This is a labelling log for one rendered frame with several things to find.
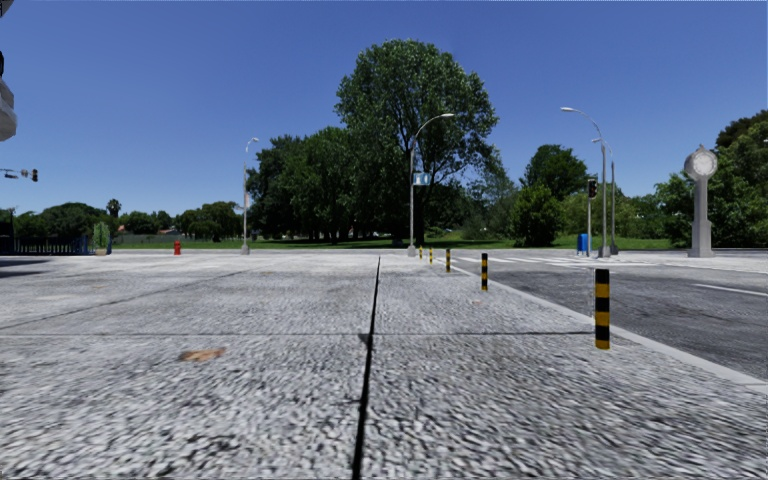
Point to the grey street lamp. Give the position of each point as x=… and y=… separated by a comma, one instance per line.
x=603, y=198
x=411, y=198
x=612, y=204
x=245, y=204

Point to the trees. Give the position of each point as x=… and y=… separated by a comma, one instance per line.
x=384, y=168
x=738, y=186
x=72, y=221
x=552, y=198

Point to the blue letter box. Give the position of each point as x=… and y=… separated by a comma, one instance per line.
x=582, y=243

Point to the traffic light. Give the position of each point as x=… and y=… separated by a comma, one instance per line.
x=27, y=174
x=591, y=189

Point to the pale stone clock pillar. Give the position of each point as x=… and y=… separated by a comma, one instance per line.
x=701, y=204

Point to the blue fence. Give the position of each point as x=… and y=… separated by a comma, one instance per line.
x=51, y=245

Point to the pale concrete building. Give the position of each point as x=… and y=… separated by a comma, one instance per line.
x=5, y=108

